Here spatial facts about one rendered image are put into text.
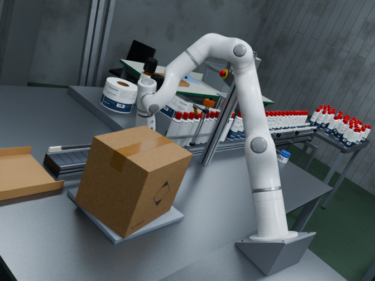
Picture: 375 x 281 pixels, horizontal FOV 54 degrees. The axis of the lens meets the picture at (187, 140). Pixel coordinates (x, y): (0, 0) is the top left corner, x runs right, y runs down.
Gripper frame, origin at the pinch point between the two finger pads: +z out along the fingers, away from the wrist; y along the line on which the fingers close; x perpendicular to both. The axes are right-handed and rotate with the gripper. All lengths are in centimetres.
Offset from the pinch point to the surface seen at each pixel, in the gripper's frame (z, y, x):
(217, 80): 78, 113, -202
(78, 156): -6.3, 0.2, 35.9
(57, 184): -10, -13, 52
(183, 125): 1.0, -2.5, -24.9
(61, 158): -9.1, 0.0, 43.5
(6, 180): -13, -3, 66
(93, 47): 69, 233, -122
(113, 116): 9.2, 35.2, -6.8
